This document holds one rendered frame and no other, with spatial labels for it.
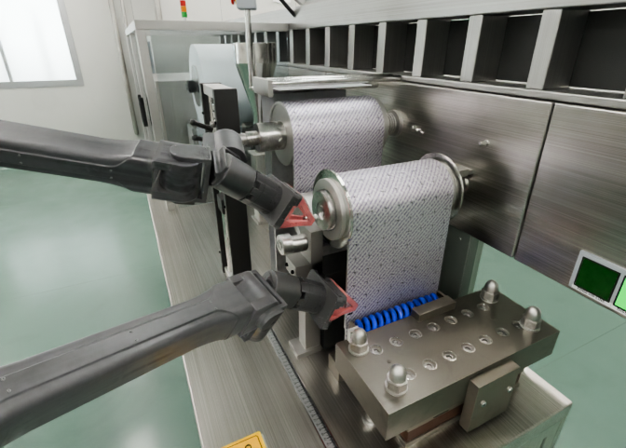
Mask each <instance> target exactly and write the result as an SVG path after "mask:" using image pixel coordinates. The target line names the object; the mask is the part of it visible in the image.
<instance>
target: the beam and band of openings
mask: <svg viewBox="0 0 626 448"><path fill-rule="evenodd" d="M624 7H626V0H324V1H319V2H315V3H310V4H306V5H301V6H297V7H291V9H292V10H293V11H294V13H295V15H296V18H294V17H293V16H292V15H291V13H290V12H289V11H288V10H287V9H286V8H284V9H280V10H275V11H270V12H266V13H261V14H256V15H252V16H251V22H273V23H288V30H289V32H287V34H288V66H290V67H297V68H305V69H311V70H319V71H326V72H333V73H340V74H348V75H360V74H393V75H401V81H405V82H412V83H419V84H427V85H434V86H441V87H448V88H462V89H469V90H477V91H484V92H491V93H498V94H506V95H513V96H520V97H527V98H535V99H541V100H549V101H557V102H570V103H577V104H585V105H592V106H599V107H606V108H614V109H620V110H626V8H624ZM610 8H624V9H610ZM596 9H610V10H597V11H591V10H596ZM531 14H542V15H531ZM517 15H529V16H517ZM510 16H515V17H510ZM465 19H469V20H465ZM412 22H417V23H412ZM376 25H379V26H376ZM373 68H376V69H373ZM404 71H406V72H404ZM407 72H412V73H407ZM445 75H455V76H460V77H454V76H445ZM497 80H506V81H515V82H525V83H526V84H523V83H512V82H503V81H497ZM570 87H575V88H570ZM580 88H595V89H604V90H615V91H625V92H624V93H618V92H609V91H599V90H589V89H580Z"/></svg>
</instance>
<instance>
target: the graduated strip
mask: <svg viewBox="0 0 626 448"><path fill-rule="evenodd" d="M266 336H267V338H268V340H269V342H270V344H271V346H272V347H273V348H274V350H275V352H276V354H277V356H278V358H279V361H280V363H281V365H282V367H283V369H284V370H285V372H286V374H287V375H288V377H289V379H290V381H291V383H292V385H293V388H294V389H295V391H296V393H297V395H298V397H299V399H300V401H301V402H302V404H303V406H304V408H305V410H306V412H307V414H308V416H309V418H310V420H311V422H312V424H313V426H314V428H315V430H316V431H317V432H318V434H319V436H320V439H321V441H322V443H323V445H324V447H325V448H339V446H338V444H337V442H336V441H335V439H334V437H333V434H332V433H331V431H330V430H329V428H328V426H327V425H326V423H325V421H324V419H323V417H322V416H321V414H320V411H319V410H318V408H317V406H316V404H315V402H314V401H313V400H312V398H311V396H310V394H309V393H308V391H307V389H306V386H305V385H304V383H303V381H302V379H301V377H300V376H299V374H298V372H297V371H296V370H295V368H294V366H293V363H292V362H291V360H290V358H289V356H288V354H287V353H286V351H285V349H284V347H283V345H282V344H281V342H280V340H279V338H278V337H277V335H276V333H275V331H274V330H273V328H271V329H270V331H269V332H268V333H267V335H266Z"/></svg>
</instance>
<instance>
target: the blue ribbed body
mask: <svg viewBox="0 0 626 448"><path fill-rule="evenodd" d="M439 298H441V296H437V294H435V293H431V294H430V295H425V296H424V297H419V298H418V299H414V300H413V301H412V302H411V301H408V302H407V303H406V304H401V305H400V306H398V305H395V306H394V308H392V307H390V308H389V309H388V311H387V310H382V312H381V313H379V312H376V313H375V314H374V315H372V314H371V315H369V316H368V318H366V317H362V319H361V320H360V319H356V320H355V325H356V326H358V327H359V328H363V329H364V330H365V331H366V332H369V331H370V330H373V329H376V328H379V327H381V326H384V325H387V324H389V323H391V322H394V321H396V320H399V319H404V318H406V317H409V316H411V312H412V308H413V307H416V306H419V305H423V304H425V303H428V302H431V301H434V300H436V299H439Z"/></svg>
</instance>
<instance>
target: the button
mask: <svg viewBox="0 0 626 448"><path fill-rule="evenodd" d="M222 448H266V447H265V443H264V440H263V438H262V435H261V432H260V431H258V432H255V433H253V434H252V435H249V436H247V437H245V438H243V439H240V440H238V441H234V442H232V443H230V444H228V445H226V446H224V447H222Z"/></svg>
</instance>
